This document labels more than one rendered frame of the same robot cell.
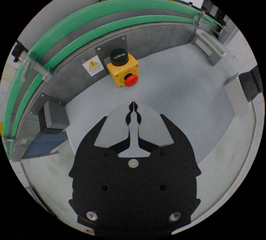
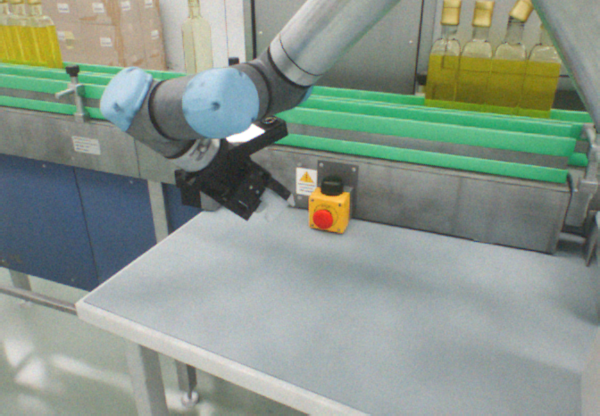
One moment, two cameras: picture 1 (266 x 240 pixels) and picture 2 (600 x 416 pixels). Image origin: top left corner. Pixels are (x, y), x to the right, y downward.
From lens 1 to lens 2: 78 cm
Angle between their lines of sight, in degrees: 54
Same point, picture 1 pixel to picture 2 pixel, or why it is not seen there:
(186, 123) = (334, 304)
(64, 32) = (302, 120)
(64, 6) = (354, 53)
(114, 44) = (340, 170)
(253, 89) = not seen: outside the picture
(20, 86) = not seen: hidden behind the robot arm
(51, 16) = not seen: hidden behind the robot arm
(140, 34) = (380, 174)
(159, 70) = (383, 245)
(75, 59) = (294, 155)
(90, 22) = (330, 128)
